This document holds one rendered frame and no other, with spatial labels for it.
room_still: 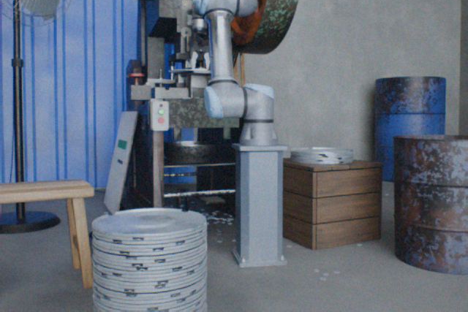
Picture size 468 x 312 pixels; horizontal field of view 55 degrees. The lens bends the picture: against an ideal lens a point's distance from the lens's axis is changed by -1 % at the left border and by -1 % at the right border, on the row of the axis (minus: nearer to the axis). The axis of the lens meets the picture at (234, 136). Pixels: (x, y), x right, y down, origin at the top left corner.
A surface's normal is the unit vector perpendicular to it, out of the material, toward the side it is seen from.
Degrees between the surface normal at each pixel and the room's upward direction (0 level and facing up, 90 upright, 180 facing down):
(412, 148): 92
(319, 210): 90
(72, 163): 90
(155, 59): 90
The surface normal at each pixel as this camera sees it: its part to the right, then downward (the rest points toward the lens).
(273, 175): 0.17, 0.05
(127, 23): 0.37, 0.04
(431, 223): -0.68, 0.07
